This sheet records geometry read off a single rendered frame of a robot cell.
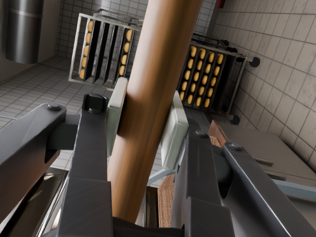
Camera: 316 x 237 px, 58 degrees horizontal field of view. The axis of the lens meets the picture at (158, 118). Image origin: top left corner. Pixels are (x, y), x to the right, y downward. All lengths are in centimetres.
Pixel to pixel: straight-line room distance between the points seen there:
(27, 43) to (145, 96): 317
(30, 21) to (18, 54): 36
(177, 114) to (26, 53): 320
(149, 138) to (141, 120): 1
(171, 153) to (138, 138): 3
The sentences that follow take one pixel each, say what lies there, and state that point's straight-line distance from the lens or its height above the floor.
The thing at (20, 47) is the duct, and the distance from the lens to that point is 333.
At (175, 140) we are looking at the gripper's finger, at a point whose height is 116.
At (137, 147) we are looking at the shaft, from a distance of 18.
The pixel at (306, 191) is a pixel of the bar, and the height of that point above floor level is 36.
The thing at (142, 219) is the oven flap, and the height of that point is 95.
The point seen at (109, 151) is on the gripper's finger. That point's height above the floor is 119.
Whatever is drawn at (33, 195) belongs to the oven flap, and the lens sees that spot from 188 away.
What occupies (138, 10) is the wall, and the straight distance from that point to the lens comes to 515.
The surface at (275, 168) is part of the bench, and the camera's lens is 163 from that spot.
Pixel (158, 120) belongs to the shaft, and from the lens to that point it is 18.
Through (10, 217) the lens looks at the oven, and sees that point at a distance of 171.
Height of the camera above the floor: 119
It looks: 7 degrees down
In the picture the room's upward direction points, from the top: 77 degrees counter-clockwise
